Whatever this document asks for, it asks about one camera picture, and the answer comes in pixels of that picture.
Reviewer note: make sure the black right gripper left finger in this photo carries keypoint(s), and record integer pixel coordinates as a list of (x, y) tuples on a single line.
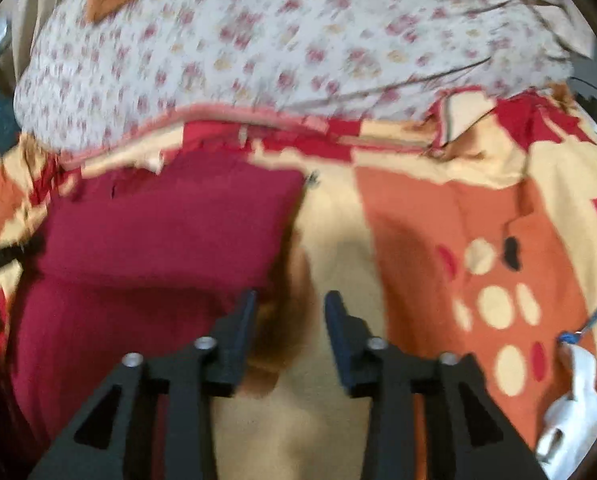
[(111, 436)]

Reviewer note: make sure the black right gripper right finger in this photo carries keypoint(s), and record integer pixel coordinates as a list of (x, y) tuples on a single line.
[(441, 407)]

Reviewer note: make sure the blue plastic bag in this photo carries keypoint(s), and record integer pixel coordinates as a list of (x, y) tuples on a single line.
[(9, 128)]

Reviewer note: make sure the red orange cream blanket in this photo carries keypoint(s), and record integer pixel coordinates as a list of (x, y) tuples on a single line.
[(474, 230)]

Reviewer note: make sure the maroon long-sleeve sweater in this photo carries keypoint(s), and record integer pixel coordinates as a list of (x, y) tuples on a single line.
[(133, 261)]

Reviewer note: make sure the white floral quilt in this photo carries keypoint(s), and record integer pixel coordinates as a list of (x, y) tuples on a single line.
[(91, 80)]

